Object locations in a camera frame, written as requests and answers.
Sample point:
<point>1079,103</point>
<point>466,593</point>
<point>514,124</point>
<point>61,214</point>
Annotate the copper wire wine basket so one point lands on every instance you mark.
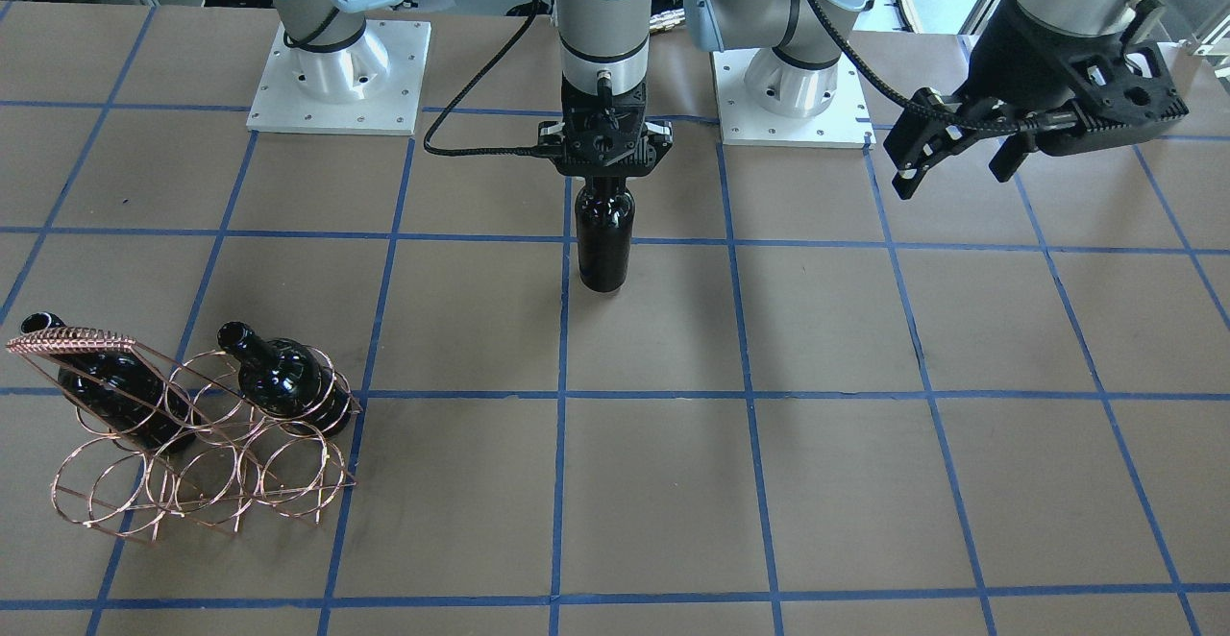
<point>242,461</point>

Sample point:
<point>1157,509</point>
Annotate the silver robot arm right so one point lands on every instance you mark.
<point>599,39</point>

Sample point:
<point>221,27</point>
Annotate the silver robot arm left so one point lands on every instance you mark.
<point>815,34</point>

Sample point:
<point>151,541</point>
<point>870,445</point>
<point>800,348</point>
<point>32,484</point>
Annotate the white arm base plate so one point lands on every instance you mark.
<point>370,88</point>
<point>763,101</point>

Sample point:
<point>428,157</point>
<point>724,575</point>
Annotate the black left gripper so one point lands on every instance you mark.
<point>1011,61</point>

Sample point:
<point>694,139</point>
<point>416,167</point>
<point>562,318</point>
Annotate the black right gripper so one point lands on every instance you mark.
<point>660,136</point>

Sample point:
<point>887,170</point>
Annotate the dark wine bottle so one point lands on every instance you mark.
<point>604,211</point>
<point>130,398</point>
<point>285,380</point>

